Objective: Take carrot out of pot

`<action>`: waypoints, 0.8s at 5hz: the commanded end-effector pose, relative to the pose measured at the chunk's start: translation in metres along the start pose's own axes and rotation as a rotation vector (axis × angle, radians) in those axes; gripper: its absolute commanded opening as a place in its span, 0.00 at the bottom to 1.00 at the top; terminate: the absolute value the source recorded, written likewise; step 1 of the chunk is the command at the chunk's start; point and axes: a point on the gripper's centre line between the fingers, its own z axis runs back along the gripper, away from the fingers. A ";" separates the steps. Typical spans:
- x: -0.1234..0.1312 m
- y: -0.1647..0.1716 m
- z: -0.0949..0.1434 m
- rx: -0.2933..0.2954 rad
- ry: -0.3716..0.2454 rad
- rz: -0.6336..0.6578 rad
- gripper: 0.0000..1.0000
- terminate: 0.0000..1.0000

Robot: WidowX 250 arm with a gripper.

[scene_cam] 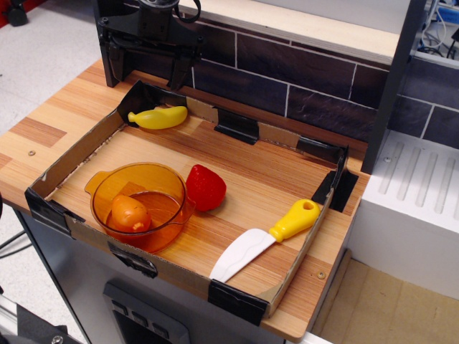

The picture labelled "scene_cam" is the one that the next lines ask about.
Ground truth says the orange transparent plastic pot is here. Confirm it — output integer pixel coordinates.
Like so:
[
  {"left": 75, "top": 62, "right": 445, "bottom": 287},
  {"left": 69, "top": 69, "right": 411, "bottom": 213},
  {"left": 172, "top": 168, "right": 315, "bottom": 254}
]
[{"left": 85, "top": 163, "right": 195, "bottom": 253}]

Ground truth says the cardboard fence with black tape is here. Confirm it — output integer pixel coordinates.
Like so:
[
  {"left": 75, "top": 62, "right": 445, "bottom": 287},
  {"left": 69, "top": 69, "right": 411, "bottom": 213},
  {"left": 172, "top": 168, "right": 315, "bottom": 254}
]
[{"left": 25, "top": 82, "right": 361, "bottom": 325}]

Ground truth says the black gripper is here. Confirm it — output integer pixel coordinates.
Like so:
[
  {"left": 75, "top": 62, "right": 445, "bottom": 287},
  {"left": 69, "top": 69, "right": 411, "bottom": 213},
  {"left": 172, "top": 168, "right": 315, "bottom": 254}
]
[{"left": 98, "top": 6, "right": 204, "bottom": 90}]

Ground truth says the yellow toy banana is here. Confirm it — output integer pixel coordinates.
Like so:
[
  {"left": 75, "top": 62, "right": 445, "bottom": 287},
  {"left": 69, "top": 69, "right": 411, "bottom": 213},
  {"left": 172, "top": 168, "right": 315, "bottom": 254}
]
[{"left": 128, "top": 106, "right": 188, "bottom": 130}]

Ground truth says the light wooden shelf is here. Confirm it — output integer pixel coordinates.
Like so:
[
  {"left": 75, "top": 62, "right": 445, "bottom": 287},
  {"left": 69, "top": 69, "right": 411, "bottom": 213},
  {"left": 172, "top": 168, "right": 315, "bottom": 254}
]
[{"left": 200, "top": 1, "right": 400, "bottom": 65}]

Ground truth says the yellow white toy knife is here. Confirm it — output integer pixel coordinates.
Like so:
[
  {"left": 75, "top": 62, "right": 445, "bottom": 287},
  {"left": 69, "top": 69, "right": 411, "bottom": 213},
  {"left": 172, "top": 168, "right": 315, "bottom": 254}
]
[{"left": 209, "top": 199, "right": 321, "bottom": 282}]

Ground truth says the red toy strawberry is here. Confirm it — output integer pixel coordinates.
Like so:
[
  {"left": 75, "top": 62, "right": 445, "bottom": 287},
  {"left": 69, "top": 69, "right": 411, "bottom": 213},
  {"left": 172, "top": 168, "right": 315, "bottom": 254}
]
[{"left": 186, "top": 164, "right": 227, "bottom": 211}]

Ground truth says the white sink drainboard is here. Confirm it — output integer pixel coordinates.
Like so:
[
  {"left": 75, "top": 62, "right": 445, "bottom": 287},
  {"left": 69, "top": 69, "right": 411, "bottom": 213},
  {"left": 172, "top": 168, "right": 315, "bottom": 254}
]
[{"left": 348, "top": 131, "right": 458, "bottom": 299}]

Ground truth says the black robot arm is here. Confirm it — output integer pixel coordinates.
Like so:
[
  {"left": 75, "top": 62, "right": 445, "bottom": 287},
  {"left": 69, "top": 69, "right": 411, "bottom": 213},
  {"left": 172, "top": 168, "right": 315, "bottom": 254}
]
[{"left": 93, "top": 1, "right": 205, "bottom": 90}]

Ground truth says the dark grey upright post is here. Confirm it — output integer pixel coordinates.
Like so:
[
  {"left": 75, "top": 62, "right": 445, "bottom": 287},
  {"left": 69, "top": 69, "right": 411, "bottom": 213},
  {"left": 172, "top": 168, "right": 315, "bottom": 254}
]
[{"left": 361, "top": 1, "right": 427, "bottom": 174}]

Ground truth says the grey oven control panel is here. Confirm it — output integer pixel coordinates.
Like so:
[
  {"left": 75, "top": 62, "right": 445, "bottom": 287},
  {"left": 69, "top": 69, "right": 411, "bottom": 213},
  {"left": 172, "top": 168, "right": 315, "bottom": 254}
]
[{"left": 103, "top": 283, "right": 191, "bottom": 343}]

